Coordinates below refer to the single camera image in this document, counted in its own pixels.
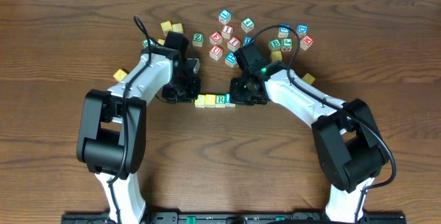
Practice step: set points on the green block R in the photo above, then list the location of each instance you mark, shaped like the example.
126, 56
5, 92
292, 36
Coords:
220, 101

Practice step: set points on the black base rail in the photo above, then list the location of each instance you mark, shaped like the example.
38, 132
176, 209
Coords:
296, 217

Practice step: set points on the yellow block right cluster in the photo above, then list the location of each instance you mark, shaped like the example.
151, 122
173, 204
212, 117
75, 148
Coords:
276, 56

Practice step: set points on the red block M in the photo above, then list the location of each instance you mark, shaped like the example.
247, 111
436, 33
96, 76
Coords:
306, 42

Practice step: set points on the yellow block S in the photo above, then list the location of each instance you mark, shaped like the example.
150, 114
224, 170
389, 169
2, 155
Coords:
177, 27

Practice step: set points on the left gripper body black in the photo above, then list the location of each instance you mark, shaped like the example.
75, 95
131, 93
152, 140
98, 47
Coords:
188, 91

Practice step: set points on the blue block d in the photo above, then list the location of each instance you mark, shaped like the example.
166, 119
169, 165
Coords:
247, 40
302, 30

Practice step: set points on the green block Z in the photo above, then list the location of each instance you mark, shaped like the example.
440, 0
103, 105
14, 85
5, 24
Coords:
197, 39

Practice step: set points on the red block I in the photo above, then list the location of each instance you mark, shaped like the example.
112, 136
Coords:
227, 31

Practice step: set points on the red block E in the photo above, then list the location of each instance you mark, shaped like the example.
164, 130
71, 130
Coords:
216, 38

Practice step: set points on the green block 4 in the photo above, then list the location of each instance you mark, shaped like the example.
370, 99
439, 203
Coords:
247, 24

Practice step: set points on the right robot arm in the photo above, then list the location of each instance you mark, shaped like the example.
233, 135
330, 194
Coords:
350, 149

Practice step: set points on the blue block right D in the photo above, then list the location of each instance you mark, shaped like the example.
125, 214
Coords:
302, 30

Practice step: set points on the blue block 5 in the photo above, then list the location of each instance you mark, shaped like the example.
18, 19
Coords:
283, 31

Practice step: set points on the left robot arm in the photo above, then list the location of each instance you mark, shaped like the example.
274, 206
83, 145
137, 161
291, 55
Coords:
112, 135

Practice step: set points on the yellow block C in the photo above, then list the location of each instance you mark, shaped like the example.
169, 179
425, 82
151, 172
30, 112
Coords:
199, 102

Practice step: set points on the blue block top L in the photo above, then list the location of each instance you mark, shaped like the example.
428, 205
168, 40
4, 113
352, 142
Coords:
225, 16

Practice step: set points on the red block U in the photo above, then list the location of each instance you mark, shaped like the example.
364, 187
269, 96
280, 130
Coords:
216, 52

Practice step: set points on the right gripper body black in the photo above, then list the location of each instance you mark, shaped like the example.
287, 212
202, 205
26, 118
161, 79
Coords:
242, 92

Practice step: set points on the green block B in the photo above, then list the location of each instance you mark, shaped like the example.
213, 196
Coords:
274, 45

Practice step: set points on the blue block l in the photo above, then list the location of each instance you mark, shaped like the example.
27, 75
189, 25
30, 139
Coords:
225, 16
228, 101

